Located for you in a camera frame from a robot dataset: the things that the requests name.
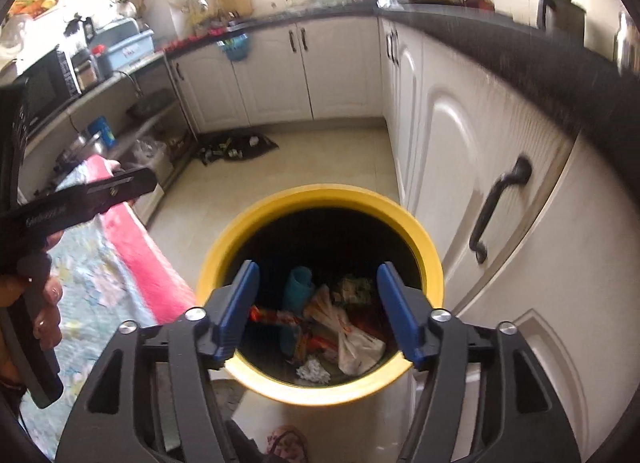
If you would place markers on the green snack packet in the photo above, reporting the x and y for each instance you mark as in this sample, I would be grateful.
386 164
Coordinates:
355 288

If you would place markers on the printed blanket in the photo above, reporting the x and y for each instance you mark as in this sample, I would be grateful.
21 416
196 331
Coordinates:
100 253

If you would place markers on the blue plastic basket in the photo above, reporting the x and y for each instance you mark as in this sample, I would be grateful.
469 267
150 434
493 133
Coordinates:
122 50

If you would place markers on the black bag on floor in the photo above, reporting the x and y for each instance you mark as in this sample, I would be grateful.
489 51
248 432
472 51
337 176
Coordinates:
235 148

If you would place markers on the black microwave oven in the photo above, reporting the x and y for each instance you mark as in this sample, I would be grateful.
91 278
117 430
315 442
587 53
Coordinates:
40 88

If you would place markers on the grey kettle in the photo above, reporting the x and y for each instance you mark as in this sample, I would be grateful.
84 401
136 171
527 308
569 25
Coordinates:
562 18

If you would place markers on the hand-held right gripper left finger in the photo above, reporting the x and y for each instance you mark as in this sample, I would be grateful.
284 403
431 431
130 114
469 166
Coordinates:
240 313

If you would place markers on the yellow rimmed trash bin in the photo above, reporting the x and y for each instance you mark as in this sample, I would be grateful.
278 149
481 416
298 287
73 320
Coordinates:
320 198

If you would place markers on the shiny steel jug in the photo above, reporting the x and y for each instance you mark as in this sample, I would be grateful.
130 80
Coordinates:
627 43

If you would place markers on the red plastic bag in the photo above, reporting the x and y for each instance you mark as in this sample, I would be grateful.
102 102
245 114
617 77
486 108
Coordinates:
372 325

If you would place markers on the blue hanging cabinet bin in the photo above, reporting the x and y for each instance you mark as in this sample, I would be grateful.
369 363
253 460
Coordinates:
232 49

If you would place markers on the person's left hand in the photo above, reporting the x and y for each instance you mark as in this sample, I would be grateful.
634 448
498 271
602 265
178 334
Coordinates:
50 303

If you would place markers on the pink patterned slipper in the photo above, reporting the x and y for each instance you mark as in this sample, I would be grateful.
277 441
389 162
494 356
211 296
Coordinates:
287 445

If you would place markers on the black blender jug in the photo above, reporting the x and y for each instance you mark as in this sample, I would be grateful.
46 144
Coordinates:
80 28

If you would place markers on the steel cooking pot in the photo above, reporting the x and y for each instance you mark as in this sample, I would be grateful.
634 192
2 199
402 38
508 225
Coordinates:
80 150

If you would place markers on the white kitchen cabinets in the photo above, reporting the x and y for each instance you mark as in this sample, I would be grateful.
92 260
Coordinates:
340 68

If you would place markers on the steel shelf rack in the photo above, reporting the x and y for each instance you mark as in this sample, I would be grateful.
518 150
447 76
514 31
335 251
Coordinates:
150 63

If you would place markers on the red snack wrapper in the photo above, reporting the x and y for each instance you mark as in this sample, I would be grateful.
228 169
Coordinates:
280 317

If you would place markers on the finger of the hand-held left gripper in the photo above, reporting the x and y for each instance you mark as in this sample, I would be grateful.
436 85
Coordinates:
125 188

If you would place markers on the blue container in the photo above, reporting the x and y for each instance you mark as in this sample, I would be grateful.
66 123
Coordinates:
102 133

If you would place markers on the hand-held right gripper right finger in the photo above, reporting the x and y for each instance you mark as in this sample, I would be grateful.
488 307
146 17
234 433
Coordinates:
400 313

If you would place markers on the orange white plastic bag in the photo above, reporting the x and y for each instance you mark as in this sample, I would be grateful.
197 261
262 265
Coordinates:
360 348

